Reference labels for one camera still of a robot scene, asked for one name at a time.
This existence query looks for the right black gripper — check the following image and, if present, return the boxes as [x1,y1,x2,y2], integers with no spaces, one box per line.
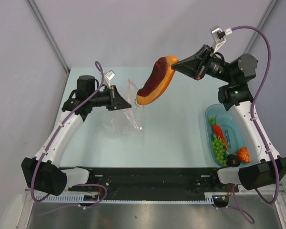
[172,44,234,84]

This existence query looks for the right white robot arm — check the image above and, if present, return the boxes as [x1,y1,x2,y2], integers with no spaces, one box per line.
[172,45,286,191]

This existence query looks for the dark purple toy fruit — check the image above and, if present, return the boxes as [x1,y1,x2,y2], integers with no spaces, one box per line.
[226,154,241,167]

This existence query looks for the orange toy pumpkin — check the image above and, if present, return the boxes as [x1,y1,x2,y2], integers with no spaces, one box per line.
[237,147,250,164]

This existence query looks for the aluminium frame profile right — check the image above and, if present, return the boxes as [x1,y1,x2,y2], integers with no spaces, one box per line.
[238,183,286,229]

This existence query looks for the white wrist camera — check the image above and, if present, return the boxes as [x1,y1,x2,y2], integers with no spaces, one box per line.
[103,70,115,88]
[210,26,232,52]

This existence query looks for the blue plastic food tray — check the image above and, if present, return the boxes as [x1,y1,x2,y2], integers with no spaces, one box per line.
[205,104,246,167]

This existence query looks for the clear zip top bag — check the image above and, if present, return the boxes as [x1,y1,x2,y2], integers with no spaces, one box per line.
[102,80,144,137]

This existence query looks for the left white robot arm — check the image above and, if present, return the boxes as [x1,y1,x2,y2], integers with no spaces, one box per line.
[21,75,131,196]

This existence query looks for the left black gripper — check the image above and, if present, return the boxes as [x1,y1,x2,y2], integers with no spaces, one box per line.
[89,85,131,111]

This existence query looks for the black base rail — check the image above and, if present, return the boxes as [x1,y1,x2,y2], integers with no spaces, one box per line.
[58,166,239,207]

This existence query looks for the red toy carrot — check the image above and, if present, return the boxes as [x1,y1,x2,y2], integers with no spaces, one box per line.
[208,116,228,150]

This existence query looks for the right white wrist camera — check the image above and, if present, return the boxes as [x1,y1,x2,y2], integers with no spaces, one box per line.
[210,26,232,52]

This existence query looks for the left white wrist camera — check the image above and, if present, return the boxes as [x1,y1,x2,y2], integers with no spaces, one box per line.
[103,70,115,88]

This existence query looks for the green toy grapes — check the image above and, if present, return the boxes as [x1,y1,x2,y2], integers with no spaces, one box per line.
[211,133,227,166]

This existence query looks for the white slotted cable duct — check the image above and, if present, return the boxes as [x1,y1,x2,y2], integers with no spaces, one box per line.
[33,192,216,205]

